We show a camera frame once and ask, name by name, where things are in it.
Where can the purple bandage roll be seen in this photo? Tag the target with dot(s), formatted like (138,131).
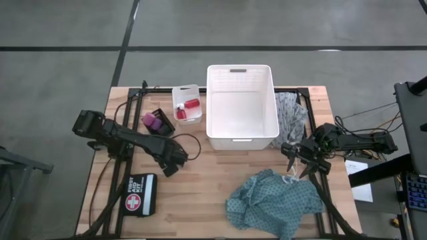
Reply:
(156,124)

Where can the red bottle with white cap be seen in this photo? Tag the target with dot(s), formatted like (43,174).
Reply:
(192,103)
(181,114)

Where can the large white perforated basket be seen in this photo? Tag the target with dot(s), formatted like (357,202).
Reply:
(240,113)

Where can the pink bandage roll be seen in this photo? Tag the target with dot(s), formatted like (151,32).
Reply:
(148,119)

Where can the small black mesh basket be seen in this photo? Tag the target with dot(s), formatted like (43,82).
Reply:
(165,115)

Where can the grey metal table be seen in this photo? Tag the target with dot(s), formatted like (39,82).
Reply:
(23,163)

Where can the small white plastic bin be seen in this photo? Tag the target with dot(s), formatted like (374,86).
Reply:
(187,90)

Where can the teal patterned gown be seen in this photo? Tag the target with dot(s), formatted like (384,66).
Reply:
(273,203)

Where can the black support bar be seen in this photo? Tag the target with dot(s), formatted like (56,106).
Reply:
(377,171)

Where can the grey patterned gown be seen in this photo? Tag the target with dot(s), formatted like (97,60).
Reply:
(290,116)

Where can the black first aid kit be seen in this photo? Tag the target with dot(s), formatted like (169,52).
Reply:
(138,195)

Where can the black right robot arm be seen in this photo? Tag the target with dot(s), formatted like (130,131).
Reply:
(360,141)

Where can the black keyboard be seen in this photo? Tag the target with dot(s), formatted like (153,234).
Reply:
(417,193)

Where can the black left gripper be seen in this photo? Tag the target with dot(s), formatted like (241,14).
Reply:
(170,151)

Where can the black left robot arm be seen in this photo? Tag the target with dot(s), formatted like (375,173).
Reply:
(123,133)

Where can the white paper sheet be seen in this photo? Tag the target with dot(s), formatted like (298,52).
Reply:
(362,195)

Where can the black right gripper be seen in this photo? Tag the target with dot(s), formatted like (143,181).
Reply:
(310,153)

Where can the black table frame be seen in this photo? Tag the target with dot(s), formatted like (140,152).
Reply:
(160,90)

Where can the small yellow object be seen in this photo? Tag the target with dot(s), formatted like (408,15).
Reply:
(395,222)

